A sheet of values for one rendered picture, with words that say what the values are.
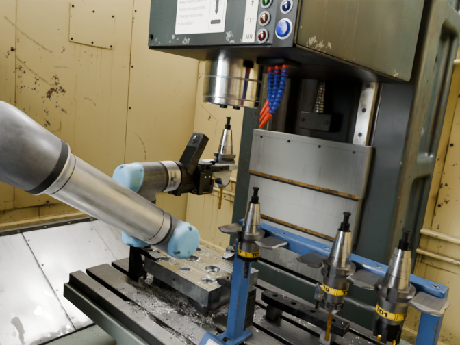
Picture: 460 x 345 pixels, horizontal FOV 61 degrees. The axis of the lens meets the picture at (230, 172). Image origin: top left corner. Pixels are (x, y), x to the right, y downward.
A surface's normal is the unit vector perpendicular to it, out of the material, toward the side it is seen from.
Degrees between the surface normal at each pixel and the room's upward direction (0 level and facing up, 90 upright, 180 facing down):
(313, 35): 90
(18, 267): 24
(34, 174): 108
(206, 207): 90
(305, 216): 90
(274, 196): 89
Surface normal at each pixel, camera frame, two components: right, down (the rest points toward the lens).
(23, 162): 0.37, 0.25
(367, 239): -0.66, 0.07
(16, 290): 0.40, -0.81
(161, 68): 0.74, 0.19
